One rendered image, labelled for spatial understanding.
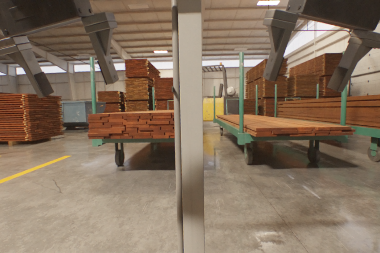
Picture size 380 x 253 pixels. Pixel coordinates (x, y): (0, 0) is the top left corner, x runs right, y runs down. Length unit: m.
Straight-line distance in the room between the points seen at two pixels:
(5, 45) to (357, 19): 0.54
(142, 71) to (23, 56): 9.49
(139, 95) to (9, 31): 9.48
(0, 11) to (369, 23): 0.54
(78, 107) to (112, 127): 5.12
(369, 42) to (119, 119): 1.85
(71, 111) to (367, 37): 7.14
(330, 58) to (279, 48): 11.19
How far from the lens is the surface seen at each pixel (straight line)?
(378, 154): 3.27
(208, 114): 6.97
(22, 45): 0.44
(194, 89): 0.53
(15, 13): 0.40
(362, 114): 3.35
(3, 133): 5.69
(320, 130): 2.20
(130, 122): 1.95
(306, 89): 10.74
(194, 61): 0.54
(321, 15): 0.37
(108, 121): 2.06
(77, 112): 7.15
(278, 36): 0.36
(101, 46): 0.35
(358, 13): 0.40
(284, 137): 2.31
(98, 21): 0.34
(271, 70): 0.36
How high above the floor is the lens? 0.70
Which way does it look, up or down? 5 degrees down
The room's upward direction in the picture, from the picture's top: 1 degrees counter-clockwise
